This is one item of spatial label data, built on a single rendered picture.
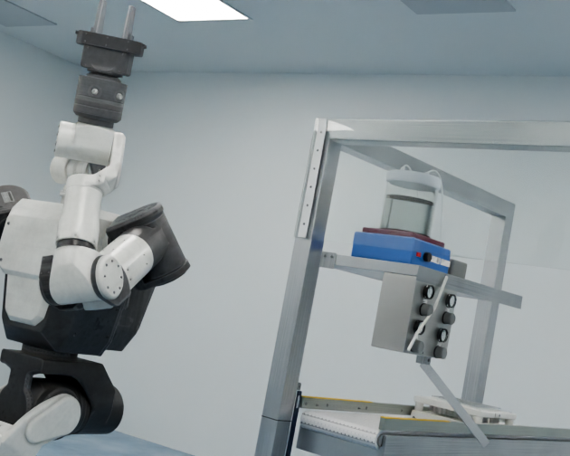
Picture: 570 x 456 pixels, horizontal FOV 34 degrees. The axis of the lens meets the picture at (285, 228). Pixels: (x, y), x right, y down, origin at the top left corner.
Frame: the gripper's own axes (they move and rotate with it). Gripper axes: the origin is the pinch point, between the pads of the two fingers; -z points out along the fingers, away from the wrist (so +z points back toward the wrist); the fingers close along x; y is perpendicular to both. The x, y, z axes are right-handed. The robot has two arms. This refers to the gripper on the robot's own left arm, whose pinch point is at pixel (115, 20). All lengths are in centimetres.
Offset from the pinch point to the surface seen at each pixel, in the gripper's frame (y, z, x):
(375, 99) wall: 490, -28, -55
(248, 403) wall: 481, 201, -12
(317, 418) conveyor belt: 82, 87, -53
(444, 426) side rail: 94, 85, -89
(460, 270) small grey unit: 109, 42, -86
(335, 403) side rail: 97, 86, -57
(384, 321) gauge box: 75, 56, -65
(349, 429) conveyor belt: 75, 86, -62
